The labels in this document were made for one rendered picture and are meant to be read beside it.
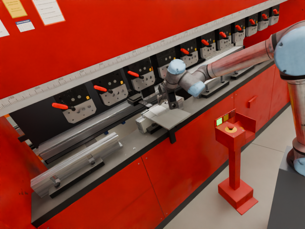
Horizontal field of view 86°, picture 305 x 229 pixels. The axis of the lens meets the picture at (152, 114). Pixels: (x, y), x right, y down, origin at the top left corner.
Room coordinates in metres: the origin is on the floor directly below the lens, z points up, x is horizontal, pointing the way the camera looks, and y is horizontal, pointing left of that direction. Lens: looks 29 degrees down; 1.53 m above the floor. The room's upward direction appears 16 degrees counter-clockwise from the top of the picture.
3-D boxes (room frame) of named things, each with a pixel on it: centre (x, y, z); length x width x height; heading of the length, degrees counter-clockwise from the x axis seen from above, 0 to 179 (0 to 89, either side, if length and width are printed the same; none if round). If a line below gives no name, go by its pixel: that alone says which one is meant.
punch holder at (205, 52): (1.28, -0.52, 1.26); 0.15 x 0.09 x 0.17; 117
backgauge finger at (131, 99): (1.17, 0.06, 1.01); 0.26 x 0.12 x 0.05; 27
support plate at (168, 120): (0.89, -0.08, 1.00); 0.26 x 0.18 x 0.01; 27
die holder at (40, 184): (0.77, 0.48, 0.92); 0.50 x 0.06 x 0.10; 117
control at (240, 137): (0.86, -0.51, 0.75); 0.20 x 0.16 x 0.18; 109
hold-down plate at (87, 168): (0.69, 0.49, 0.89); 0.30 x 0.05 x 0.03; 117
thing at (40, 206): (1.28, -0.61, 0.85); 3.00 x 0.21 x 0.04; 117
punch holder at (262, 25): (1.65, -1.24, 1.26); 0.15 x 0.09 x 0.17; 117
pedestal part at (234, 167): (0.86, -0.51, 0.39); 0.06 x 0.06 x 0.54; 19
